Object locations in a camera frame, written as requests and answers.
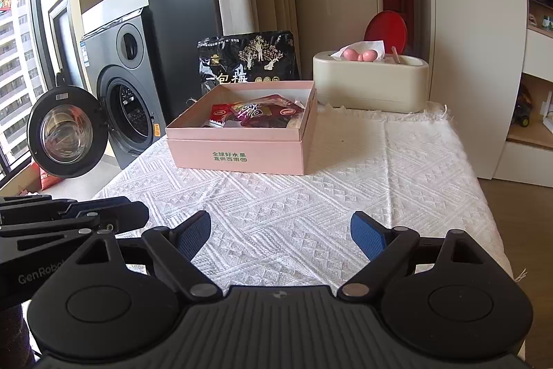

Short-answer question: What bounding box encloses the white tv cabinet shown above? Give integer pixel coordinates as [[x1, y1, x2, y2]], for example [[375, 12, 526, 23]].
[[494, 0, 552, 187]]

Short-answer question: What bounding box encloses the grey washing machine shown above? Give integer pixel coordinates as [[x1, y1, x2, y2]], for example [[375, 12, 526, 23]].
[[81, 7, 166, 168]]

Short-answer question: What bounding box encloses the red round paddle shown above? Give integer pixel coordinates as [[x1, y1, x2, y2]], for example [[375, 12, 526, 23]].
[[364, 10, 408, 54]]

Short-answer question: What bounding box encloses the white tissue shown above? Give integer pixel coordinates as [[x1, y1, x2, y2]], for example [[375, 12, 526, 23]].
[[331, 40, 385, 62]]

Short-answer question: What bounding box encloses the pink ball ornament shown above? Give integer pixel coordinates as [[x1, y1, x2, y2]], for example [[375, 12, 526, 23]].
[[342, 49, 378, 62]]

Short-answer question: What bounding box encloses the pink cardboard gift box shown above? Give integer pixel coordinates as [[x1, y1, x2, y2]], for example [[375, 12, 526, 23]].
[[166, 81, 318, 175]]

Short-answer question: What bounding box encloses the cream tissue box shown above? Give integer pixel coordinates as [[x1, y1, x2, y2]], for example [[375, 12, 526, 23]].
[[312, 52, 430, 113]]

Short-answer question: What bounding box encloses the white textured tablecloth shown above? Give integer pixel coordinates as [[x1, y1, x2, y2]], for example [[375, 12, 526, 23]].
[[101, 107, 511, 288]]

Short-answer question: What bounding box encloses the black plum snack bag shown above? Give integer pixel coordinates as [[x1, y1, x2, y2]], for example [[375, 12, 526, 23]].
[[197, 31, 300, 94]]

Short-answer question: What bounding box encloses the red snack packet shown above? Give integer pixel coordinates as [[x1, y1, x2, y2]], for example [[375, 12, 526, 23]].
[[208, 104, 234, 127]]

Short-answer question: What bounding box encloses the dark red jerky bag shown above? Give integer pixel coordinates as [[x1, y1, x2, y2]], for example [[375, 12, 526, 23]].
[[229, 94, 304, 128]]

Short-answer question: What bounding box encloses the black tall cabinet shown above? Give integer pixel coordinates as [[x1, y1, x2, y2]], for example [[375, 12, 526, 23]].
[[140, 0, 224, 124]]

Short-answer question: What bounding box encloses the round washer door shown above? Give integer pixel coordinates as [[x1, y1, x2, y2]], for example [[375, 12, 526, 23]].
[[27, 85, 109, 179]]

